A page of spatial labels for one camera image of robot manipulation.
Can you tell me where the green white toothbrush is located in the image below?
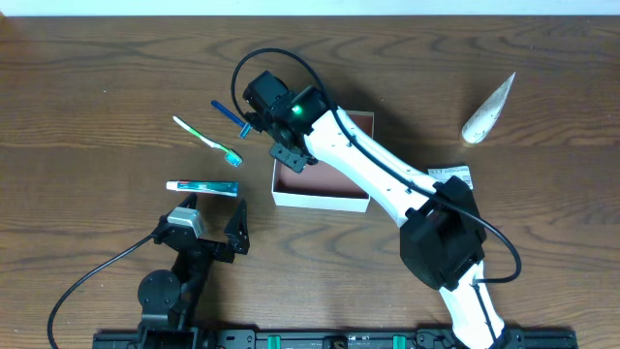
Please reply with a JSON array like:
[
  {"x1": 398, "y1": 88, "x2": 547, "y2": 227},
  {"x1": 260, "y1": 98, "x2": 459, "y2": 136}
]
[{"x1": 172, "y1": 115, "x2": 243, "y2": 168}]

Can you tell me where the blue disposable razor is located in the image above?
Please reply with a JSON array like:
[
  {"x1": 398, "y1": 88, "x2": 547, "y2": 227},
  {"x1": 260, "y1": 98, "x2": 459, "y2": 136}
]
[{"x1": 211, "y1": 100, "x2": 252, "y2": 139}]

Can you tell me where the green toothpaste tube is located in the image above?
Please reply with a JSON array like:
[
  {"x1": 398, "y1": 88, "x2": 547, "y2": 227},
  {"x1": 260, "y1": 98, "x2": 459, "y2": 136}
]
[{"x1": 166, "y1": 180, "x2": 239, "y2": 197}]

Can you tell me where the green white soap packet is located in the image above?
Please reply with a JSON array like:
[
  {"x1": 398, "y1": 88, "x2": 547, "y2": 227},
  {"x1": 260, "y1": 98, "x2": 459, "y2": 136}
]
[{"x1": 427, "y1": 166, "x2": 474, "y2": 189}]

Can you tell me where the white shampoo tube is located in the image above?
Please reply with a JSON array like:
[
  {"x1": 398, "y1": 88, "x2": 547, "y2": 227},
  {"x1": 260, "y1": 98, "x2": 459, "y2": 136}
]
[{"x1": 460, "y1": 72, "x2": 516, "y2": 146}]

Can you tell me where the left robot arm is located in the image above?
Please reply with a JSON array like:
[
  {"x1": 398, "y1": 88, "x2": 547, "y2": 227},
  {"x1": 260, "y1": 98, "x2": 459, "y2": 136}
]
[{"x1": 128, "y1": 194, "x2": 250, "y2": 349}]

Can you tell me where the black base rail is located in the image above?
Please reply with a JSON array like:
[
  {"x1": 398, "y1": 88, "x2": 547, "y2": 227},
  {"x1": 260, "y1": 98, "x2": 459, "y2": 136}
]
[{"x1": 91, "y1": 328, "x2": 580, "y2": 349}]

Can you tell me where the white box with pink interior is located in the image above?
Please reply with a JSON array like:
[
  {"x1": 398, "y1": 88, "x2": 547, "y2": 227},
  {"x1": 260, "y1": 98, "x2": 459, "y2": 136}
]
[{"x1": 270, "y1": 110, "x2": 376, "y2": 213}]

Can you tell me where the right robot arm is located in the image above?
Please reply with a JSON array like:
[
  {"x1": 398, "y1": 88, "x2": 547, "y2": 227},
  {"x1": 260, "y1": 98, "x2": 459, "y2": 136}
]
[{"x1": 243, "y1": 72, "x2": 505, "y2": 348}]

